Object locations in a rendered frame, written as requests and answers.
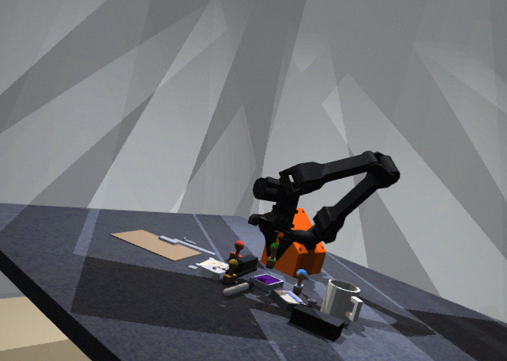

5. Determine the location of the white rounded cylinder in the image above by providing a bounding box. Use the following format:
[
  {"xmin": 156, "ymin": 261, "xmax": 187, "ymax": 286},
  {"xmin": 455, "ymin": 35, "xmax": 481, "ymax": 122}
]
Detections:
[{"xmin": 223, "ymin": 281, "xmax": 254, "ymax": 297}]

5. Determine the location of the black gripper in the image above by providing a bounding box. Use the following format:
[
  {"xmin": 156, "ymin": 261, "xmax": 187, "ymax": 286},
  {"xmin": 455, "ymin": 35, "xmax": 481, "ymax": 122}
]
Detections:
[{"xmin": 248, "ymin": 202, "xmax": 314, "ymax": 260}]

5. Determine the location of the grey mug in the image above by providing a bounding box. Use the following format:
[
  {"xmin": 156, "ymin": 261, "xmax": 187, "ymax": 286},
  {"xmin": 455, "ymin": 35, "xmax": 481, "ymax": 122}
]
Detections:
[{"xmin": 320, "ymin": 279, "xmax": 363, "ymax": 324}]

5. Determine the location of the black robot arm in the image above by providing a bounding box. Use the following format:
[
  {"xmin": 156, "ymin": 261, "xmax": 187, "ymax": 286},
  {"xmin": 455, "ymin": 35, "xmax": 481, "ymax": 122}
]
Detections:
[{"xmin": 253, "ymin": 150, "xmax": 401, "ymax": 250}]

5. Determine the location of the red rubber stamp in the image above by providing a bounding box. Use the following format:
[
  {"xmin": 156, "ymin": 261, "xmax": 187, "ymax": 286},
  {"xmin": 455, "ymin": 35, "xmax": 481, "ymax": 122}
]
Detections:
[{"xmin": 229, "ymin": 241, "xmax": 244, "ymax": 260}]

